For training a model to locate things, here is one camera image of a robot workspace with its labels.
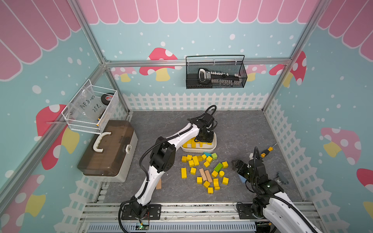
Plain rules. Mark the large yellow front block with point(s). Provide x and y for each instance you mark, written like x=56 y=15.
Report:
x=183 y=173

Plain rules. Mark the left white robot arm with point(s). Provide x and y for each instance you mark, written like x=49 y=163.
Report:
x=160 y=158

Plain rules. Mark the flat wooden block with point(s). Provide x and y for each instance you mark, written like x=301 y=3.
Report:
x=159 y=185

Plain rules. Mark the yellow arch block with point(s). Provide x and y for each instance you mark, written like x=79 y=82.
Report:
x=216 y=184

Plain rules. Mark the socket wrench set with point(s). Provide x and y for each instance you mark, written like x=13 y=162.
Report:
x=217 y=78

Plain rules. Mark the black wire mesh basket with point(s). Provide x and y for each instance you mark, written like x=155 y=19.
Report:
x=231 y=64

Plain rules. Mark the left natural wooden plank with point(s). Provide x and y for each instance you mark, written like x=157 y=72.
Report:
x=203 y=175

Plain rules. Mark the small yellow cube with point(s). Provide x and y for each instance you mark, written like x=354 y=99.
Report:
x=225 y=164

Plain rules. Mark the right natural wooden plank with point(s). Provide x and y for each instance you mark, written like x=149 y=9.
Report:
x=208 y=176

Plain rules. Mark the light blue block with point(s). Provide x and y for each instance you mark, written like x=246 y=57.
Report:
x=243 y=179

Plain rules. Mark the clear wall-mounted bin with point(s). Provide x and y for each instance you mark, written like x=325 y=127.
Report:
x=86 y=113

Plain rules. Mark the long yellow block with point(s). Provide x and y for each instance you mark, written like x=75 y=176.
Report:
x=186 y=144
x=193 y=144

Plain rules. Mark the yellow cube block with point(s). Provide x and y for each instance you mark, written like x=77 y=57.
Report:
x=193 y=171

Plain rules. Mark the brown toolbox with white handle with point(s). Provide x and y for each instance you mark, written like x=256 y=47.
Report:
x=109 y=156

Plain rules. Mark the yellow black screwdriver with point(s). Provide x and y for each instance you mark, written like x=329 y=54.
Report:
x=267 y=151

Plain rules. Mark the white plastic tub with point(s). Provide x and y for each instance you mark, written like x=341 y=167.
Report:
x=201 y=146

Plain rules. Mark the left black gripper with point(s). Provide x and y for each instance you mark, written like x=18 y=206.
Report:
x=210 y=139

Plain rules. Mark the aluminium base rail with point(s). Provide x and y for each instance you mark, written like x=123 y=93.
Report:
x=173 y=218

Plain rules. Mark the teal triangular block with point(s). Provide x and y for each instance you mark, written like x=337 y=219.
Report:
x=207 y=153

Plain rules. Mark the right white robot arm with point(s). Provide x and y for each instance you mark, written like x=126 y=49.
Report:
x=271 y=202

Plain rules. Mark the black tape roll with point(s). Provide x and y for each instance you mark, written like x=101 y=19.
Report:
x=106 y=98

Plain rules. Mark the yellow round disc block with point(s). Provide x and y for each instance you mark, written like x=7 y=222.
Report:
x=221 y=173

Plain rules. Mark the natural wooden plank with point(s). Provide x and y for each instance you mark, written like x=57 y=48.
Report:
x=203 y=175
x=208 y=176

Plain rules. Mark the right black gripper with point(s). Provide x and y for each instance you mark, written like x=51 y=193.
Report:
x=244 y=166

